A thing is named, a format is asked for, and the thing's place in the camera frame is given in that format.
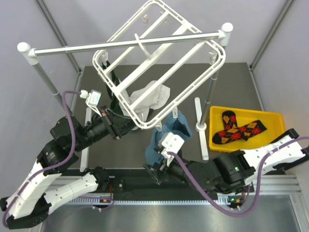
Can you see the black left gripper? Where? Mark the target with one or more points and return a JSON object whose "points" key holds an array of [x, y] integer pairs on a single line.
{"points": [[118, 124]]}

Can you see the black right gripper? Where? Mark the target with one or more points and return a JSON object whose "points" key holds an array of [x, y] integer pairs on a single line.
{"points": [[159, 169]]}

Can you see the white square clip hanger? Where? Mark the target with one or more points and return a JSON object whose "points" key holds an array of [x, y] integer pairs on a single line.
{"points": [[154, 31]]}

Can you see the argyle sock red yellow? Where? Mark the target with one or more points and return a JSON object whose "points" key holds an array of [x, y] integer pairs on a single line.
{"points": [[250, 130]]}

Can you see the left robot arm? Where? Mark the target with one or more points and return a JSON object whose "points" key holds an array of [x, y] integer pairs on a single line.
{"points": [[31, 204]]}

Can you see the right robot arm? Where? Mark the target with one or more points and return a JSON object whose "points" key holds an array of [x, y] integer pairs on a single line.
{"points": [[227, 173]]}

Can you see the white sock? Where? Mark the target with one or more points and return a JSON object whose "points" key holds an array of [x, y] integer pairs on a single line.
{"points": [[155, 100]]}

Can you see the teal blue sock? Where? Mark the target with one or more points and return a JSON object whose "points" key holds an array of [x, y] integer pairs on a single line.
{"points": [[176, 126]]}

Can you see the yellow plastic bin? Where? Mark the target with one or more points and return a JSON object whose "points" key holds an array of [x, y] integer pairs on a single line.
{"points": [[272, 121]]}

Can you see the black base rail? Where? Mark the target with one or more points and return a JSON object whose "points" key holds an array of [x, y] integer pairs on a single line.
{"points": [[137, 185]]}

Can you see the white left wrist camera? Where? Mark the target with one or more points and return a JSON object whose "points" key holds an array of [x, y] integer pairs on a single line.
{"points": [[91, 98]]}

